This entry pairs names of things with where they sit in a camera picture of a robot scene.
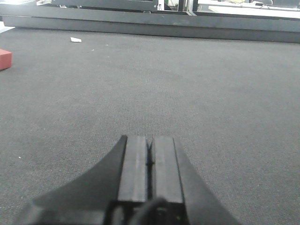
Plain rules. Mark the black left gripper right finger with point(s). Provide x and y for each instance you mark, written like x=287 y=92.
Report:
x=176 y=180

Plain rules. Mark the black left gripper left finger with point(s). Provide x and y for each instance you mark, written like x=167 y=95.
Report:
x=86 y=199

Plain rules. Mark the white paper scrap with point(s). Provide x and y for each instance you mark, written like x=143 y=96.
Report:
x=75 y=40

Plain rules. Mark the red box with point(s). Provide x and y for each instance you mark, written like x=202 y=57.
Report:
x=5 y=59

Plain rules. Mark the white office desk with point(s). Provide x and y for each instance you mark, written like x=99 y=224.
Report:
x=246 y=8

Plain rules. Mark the black metal frame structure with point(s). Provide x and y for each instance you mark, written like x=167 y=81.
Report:
x=105 y=4

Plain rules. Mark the dark conveyor side rail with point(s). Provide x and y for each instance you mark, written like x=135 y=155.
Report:
x=195 y=25

